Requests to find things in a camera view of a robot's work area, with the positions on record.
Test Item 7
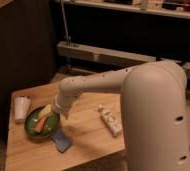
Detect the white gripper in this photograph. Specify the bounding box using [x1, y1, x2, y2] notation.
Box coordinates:
[38, 95, 72, 119]

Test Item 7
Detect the green ceramic bowl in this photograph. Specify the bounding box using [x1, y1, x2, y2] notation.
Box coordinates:
[24, 107, 60, 139]

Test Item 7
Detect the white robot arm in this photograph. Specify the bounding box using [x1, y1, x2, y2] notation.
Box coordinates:
[52, 60, 190, 171]

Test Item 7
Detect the orange carrot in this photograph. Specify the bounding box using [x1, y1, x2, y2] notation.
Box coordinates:
[35, 116, 48, 133]

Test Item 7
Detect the white plastic cup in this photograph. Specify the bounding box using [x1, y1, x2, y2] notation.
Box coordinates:
[14, 96, 31, 123]

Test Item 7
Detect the wooden table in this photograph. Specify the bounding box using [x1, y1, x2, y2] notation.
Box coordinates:
[5, 81, 126, 171]

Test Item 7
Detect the blue sponge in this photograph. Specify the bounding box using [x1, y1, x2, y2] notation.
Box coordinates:
[51, 129, 72, 153]

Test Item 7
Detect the white tube bottle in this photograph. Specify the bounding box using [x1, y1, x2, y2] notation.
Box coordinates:
[97, 105, 122, 137]

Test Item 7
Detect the metal pole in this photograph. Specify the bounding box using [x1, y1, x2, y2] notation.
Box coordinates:
[60, 0, 71, 45]

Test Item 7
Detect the background shelf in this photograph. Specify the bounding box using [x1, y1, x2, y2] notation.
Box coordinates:
[55, 0, 190, 19]

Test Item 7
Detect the grey metal rail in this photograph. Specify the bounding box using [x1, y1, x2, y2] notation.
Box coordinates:
[57, 41, 190, 79]

